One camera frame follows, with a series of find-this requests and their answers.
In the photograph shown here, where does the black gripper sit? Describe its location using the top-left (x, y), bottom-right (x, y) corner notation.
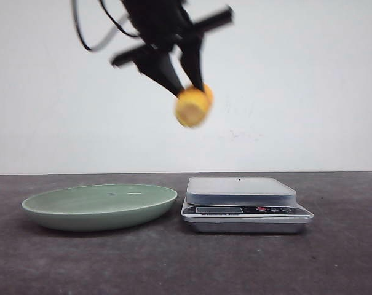
top-left (111, 1), bottom-right (233, 96)

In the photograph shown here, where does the yellow corn cob piece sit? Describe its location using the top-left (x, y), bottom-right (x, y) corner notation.
top-left (175, 84), bottom-right (214, 128)

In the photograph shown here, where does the silver digital kitchen scale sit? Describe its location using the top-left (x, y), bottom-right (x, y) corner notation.
top-left (181, 176), bottom-right (314, 234)

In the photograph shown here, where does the green oval plate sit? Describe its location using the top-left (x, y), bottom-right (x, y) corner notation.
top-left (21, 184), bottom-right (178, 232)

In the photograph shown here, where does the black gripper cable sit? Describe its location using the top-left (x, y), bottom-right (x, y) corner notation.
top-left (71, 0), bottom-right (140, 52)

